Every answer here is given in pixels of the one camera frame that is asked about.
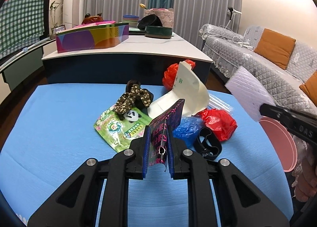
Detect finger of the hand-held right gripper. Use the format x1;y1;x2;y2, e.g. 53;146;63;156
260;103;293;128

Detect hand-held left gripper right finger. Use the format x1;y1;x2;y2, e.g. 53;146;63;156
166;128;290;227

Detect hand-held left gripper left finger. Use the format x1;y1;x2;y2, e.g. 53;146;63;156
27;126;152;227

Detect black and pink snack packet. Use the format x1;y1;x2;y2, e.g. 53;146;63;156
149;99;186;171

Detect black strap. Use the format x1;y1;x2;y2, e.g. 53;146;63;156
193;126;222;161

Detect blue plastic bag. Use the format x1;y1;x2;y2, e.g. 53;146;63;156
172;116;205;147

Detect pink trash bin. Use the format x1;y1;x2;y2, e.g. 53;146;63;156
259;116;298;173

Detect white foam sheet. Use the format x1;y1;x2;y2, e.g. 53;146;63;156
225;66;276;122

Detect small panda figure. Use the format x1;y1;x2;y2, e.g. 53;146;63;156
124;110;141;121

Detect green printed wrapper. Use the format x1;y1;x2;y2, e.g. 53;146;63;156
94;107;153;153

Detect brown floral scrunchie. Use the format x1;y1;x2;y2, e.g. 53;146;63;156
114;80;155;120

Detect clear plastic bags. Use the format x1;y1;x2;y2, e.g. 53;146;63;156
207;93;234;115

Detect red plastic bag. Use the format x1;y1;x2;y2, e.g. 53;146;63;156
201;108;238;142
163;60;196;91

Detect white paper bag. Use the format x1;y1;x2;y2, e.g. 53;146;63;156
148;61;210;118

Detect orange cushion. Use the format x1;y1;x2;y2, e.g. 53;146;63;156
299;70;317;107
253;28;296;70

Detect grey quilted sofa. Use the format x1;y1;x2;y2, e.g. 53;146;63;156
199;24;317;128

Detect blue table mat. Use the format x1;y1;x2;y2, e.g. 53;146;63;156
0;83;294;227

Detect white-topped dark table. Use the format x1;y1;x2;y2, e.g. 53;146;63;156
42;31;214;85

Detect green round tin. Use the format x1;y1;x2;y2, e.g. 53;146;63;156
144;26;173;39

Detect colourful rectangular box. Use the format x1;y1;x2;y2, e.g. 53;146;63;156
55;22;130;54

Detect stack of plastic bowls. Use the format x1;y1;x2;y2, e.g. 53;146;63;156
122;14;140;24

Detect pink lace basket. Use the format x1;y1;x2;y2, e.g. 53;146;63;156
144;8;174;29

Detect pink paper sheet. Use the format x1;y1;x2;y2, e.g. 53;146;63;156
75;20;116;29

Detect brown teapot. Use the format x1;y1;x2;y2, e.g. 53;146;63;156
82;12;104;25

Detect green cabinet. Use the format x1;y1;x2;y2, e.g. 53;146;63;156
0;37;47;94

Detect white rod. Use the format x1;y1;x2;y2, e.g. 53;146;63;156
0;39;49;69

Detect potted bamboo plant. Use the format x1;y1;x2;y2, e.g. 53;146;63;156
50;1;62;36

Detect green checkered cloth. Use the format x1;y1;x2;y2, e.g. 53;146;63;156
0;0;51;55

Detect white cable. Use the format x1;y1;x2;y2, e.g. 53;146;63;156
231;35;255;49

